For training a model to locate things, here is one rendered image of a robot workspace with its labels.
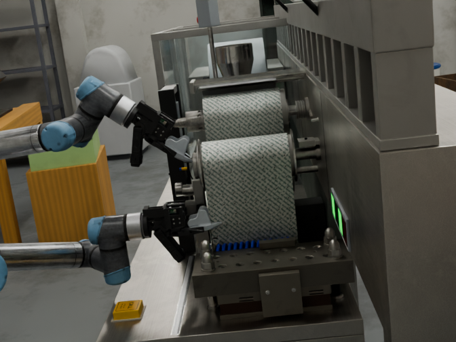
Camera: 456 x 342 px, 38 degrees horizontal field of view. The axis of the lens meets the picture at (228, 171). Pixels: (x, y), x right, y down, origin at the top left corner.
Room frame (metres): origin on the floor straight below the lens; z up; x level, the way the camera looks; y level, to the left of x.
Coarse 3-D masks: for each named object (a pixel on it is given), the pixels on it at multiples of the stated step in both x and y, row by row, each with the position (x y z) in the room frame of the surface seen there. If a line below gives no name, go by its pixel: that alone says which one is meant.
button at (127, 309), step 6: (138, 300) 1.70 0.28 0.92; (120, 306) 1.68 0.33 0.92; (126, 306) 1.67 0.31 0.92; (132, 306) 1.67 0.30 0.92; (138, 306) 1.66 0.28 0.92; (114, 312) 1.64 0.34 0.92; (120, 312) 1.64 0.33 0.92; (126, 312) 1.64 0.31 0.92; (132, 312) 1.64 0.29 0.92; (138, 312) 1.64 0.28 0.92; (114, 318) 1.64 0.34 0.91; (120, 318) 1.64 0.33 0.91; (126, 318) 1.64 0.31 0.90
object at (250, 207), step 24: (216, 192) 1.76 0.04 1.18; (240, 192) 1.75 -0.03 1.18; (264, 192) 1.75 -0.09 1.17; (288, 192) 1.75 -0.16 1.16; (216, 216) 1.76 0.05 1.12; (240, 216) 1.75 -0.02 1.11; (264, 216) 1.75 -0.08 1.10; (288, 216) 1.75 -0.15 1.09; (216, 240) 1.76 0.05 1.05; (240, 240) 1.75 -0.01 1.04
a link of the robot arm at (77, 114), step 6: (78, 108) 1.84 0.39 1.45; (78, 114) 1.83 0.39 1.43; (84, 114) 1.82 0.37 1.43; (84, 120) 1.81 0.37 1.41; (90, 120) 1.83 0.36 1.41; (96, 120) 1.83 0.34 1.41; (84, 126) 1.79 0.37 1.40; (90, 126) 1.82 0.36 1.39; (96, 126) 1.85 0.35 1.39; (90, 132) 1.83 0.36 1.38; (84, 138) 1.80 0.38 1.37; (90, 138) 1.86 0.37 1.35; (78, 144) 1.84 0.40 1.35; (84, 144) 1.85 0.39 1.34
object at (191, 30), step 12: (228, 24) 3.36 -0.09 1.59; (240, 24) 2.77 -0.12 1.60; (252, 24) 2.77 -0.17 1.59; (264, 24) 2.77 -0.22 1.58; (276, 24) 2.77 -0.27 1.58; (156, 36) 2.79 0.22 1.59; (168, 36) 2.79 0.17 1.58; (180, 36) 2.79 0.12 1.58; (192, 36) 2.78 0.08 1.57; (156, 48) 2.79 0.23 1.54; (156, 60) 2.79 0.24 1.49; (156, 72) 2.79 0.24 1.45
